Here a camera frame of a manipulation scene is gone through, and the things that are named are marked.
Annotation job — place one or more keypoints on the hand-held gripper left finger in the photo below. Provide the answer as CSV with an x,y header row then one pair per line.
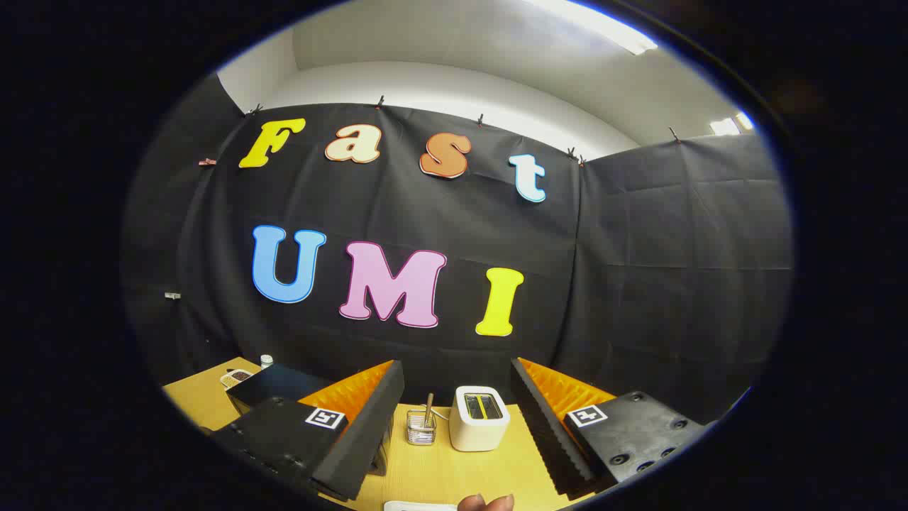
x,y
362,433

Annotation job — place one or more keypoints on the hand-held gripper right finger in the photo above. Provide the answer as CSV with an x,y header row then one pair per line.
x,y
543,433

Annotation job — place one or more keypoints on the white square plate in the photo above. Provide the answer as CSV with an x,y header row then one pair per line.
x,y
418,506

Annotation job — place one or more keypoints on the black toaster oven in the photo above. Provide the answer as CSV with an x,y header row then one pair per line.
x,y
277,383

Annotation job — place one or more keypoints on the white pop-up toaster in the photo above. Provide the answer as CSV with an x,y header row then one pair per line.
x,y
477,429

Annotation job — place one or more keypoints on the wooden stick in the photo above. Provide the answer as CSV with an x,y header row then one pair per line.
x,y
428,408

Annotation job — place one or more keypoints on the small dish of brown bits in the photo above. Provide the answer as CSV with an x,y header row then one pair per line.
x,y
237,376

